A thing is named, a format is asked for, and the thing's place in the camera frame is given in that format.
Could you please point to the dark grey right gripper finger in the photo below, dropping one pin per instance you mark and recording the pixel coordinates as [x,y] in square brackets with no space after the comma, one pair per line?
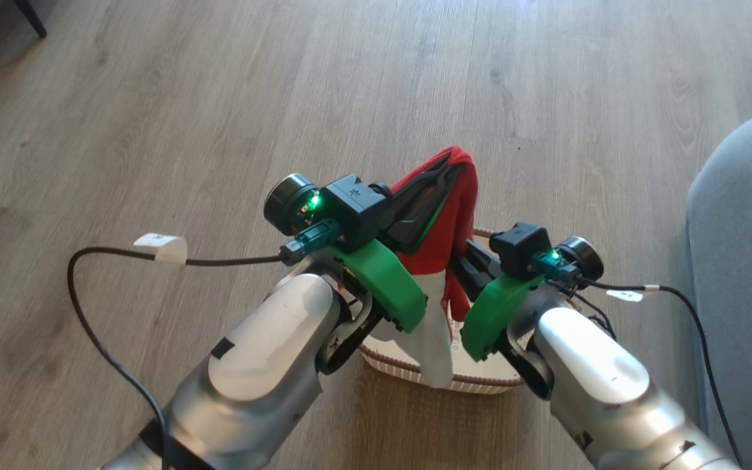
[482,258]
[472,282]

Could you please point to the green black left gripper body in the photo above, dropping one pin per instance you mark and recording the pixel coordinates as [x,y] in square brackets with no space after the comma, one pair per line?
[382,281]

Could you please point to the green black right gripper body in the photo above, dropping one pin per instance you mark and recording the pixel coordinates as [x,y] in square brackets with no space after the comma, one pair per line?
[493,313]

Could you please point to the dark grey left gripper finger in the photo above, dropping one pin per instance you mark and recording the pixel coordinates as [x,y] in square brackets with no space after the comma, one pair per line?
[415,228]
[418,189]

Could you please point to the red and white garment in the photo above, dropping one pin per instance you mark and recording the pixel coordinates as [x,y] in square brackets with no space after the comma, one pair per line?
[462,196]

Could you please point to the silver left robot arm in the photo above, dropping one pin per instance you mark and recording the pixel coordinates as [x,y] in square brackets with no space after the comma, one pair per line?
[265,352]

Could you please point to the grey fabric sofa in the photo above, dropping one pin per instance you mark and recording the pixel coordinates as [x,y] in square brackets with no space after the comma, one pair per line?
[748,261]

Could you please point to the cream plastic laundry basket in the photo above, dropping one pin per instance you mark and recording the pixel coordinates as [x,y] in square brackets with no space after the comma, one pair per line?
[480,382]

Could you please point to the dark furniture leg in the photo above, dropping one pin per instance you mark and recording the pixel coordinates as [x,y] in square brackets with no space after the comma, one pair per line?
[30,16]

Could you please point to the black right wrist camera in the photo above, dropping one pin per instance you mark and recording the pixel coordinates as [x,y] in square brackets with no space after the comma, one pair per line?
[521,247]

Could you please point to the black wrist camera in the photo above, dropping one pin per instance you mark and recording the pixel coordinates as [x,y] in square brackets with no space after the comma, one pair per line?
[356,205]
[521,247]

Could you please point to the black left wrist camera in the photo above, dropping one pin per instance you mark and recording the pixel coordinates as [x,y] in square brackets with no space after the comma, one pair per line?
[356,205]

